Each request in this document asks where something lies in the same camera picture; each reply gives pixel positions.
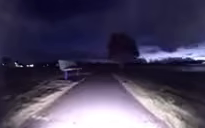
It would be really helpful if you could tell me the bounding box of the dark tree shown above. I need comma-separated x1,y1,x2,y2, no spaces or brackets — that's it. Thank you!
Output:
106,32,140,66

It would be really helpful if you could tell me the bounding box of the dark asphalt path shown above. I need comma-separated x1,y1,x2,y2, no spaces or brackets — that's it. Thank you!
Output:
21,72,171,128

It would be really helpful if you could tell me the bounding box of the bench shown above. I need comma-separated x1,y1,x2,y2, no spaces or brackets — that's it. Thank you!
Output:
57,59,83,80

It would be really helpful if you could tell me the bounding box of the grass verge with pale edge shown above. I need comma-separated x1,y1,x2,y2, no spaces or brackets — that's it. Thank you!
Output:
0,66,88,128
112,68,205,128

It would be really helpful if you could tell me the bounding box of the stretch of water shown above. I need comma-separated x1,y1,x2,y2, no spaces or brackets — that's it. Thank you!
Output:
176,64,205,73

